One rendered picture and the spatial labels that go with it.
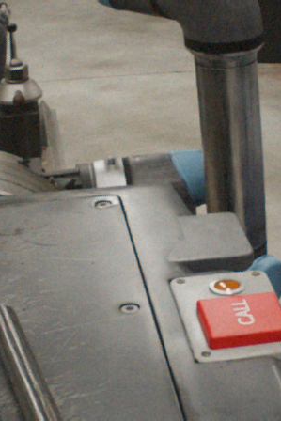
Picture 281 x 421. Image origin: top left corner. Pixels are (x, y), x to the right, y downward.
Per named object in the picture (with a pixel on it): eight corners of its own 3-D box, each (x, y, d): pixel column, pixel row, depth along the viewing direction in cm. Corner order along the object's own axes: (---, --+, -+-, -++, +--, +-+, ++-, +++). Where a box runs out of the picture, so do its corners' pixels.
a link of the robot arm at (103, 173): (130, 224, 154) (124, 165, 150) (95, 228, 154) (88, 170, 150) (124, 200, 161) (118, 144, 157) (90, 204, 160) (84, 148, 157)
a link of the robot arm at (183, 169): (214, 219, 155) (210, 159, 151) (131, 230, 154) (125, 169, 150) (205, 194, 162) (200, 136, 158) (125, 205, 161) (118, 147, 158)
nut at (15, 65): (29, 82, 182) (28, 60, 180) (5, 84, 181) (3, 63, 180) (28, 74, 185) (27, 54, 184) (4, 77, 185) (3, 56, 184)
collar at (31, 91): (43, 102, 181) (42, 84, 180) (-7, 107, 180) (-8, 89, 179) (41, 87, 188) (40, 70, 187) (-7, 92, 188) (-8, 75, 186)
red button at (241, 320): (291, 350, 82) (292, 326, 82) (210, 361, 82) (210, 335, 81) (273, 313, 88) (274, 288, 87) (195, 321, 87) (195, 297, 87)
